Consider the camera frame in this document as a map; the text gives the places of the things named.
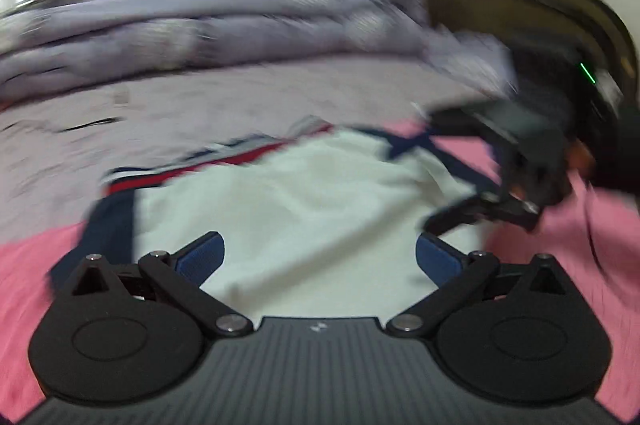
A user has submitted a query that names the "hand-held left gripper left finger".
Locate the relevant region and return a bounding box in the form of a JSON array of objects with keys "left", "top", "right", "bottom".
[{"left": 70, "top": 231, "right": 253, "bottom": 337}]

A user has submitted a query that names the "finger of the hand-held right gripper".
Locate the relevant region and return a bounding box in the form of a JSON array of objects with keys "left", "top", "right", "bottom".
[
  {"left": 425, "top": 102, "right": 501, "bottom": 141},
  {"left": 424, "top": 192, "right": 543, "bottom": 233}
]

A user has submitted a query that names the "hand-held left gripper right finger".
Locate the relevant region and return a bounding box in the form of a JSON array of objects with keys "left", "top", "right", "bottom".
[{"left": 386, "top": 232, "right": 568, "bottom": 338}]

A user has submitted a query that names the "white and navy jacket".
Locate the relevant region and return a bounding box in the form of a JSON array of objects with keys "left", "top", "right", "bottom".
[{"left": 47, "top": 115, "right": 506, "bottom": 321}]

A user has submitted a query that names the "pink blanket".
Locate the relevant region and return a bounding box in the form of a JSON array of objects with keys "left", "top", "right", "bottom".
[{"left": 0, "top": 120, "right": 640, "bottom": 425}]

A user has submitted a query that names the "lilac butterfly bed sheet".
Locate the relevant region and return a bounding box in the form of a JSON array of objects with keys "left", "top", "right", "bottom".
[{"left": 0, "top": 55, "right": 501, "bottom": 246}]

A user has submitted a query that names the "purple patterned quilt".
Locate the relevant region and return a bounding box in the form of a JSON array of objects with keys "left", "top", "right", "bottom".
[{"left": 0, "top": 0, "right": 521, "bottom": 106}]

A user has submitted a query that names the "black cable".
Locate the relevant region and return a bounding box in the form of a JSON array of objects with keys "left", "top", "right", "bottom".
[{"left": 57, "top": 118, "right": 122, "bottom": 132}]

